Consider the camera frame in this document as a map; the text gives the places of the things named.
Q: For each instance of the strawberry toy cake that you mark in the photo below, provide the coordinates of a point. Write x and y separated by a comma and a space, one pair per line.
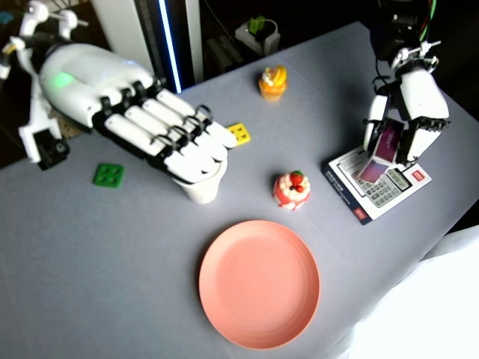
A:
292, 190

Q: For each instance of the white paper coffee cup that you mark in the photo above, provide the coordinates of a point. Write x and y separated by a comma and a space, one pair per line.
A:
202, 192

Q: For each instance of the grey table cloth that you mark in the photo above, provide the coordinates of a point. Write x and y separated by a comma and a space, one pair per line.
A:
112, 261

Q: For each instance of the purple card box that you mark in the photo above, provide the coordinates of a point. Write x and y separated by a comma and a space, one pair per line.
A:
389, 140

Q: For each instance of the grey device with green plug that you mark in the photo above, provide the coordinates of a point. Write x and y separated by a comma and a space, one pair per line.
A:
262, 35

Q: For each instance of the orange toy cupcake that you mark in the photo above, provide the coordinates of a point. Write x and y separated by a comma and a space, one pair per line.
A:
273, 84

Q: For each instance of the white calculator print box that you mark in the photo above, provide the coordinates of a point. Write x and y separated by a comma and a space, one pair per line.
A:
385, 194

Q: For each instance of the white backdrop sheet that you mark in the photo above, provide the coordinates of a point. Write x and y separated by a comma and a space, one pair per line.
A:
430, 306

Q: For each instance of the green four-hole block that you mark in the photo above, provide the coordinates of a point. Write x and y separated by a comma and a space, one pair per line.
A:
108, 175

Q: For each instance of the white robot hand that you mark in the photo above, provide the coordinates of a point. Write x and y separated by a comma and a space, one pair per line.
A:
93, 78
423, 97

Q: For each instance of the pink round plate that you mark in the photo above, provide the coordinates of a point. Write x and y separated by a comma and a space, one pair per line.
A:
258, 284

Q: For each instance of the yellow four-hole block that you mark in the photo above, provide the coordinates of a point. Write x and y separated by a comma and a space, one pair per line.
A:
241, 132

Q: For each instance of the white tower with blue light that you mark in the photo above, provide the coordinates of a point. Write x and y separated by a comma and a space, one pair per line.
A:
179, 37

